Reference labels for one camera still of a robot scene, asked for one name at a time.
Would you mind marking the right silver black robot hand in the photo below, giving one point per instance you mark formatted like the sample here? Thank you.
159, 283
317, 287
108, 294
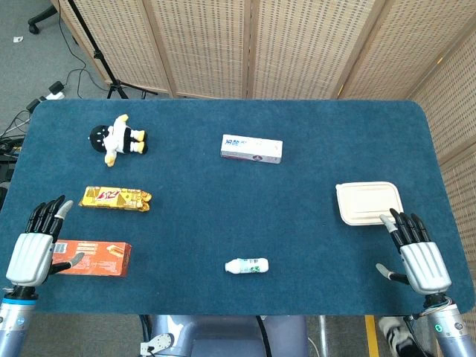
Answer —
424, 266

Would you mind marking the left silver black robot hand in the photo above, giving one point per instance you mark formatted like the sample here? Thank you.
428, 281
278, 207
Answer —
29, 256

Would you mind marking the beige lidded food container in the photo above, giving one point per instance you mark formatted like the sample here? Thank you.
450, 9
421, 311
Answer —
366, 202

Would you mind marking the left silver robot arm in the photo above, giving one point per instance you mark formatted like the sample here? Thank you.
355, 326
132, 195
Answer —
16, 323

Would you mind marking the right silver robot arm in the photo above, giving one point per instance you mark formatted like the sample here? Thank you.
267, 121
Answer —
446, 327

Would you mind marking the black white shoe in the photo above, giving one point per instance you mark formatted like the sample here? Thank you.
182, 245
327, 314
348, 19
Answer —
396, 334

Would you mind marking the orange cardboard snack box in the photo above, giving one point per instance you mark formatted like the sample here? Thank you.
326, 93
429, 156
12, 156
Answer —
104, 258

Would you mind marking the gold foil biscuit pack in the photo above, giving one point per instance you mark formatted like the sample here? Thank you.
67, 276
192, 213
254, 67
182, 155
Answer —
113, 199

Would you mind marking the metal table leg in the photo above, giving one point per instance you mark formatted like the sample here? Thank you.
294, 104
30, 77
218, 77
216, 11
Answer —
323, 336

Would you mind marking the black white plush toy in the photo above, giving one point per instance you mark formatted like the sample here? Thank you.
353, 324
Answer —
117, 139

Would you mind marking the white power strip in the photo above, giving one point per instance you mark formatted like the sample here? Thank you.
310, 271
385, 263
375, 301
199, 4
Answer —
54, 93

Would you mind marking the small white drink bottle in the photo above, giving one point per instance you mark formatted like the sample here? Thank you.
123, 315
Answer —
247, 266

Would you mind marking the white toothpaste box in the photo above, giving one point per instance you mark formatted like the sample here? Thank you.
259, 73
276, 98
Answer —
251, 148

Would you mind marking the silver blue robot torso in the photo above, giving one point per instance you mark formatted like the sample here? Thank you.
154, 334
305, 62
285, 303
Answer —
223, 336

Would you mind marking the black tripod stand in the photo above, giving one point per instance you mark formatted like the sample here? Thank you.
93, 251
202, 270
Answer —
99, 57

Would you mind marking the black office chair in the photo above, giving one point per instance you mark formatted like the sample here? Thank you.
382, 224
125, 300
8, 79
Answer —
41, 16

